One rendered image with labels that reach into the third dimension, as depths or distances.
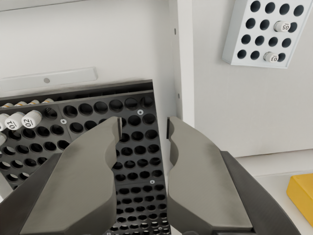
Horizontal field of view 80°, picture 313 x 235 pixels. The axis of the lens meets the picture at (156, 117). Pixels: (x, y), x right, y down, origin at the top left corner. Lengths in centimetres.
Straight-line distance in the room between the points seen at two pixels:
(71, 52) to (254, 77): 28
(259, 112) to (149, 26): 26
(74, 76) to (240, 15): 22
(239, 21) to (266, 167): 29
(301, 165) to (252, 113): 16
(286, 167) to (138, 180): 33
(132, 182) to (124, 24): 18
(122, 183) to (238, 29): 24
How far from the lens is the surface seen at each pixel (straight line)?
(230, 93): 35
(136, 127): 19
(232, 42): 30
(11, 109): 22
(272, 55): 30
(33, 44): 26
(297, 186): 39
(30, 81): 26
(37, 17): 25
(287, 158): 50
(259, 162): 47
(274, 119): 42
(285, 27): 30
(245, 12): 29
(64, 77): 24
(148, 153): 21
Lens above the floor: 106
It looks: 61 degrees down
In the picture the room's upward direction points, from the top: 175 degrees clockwise
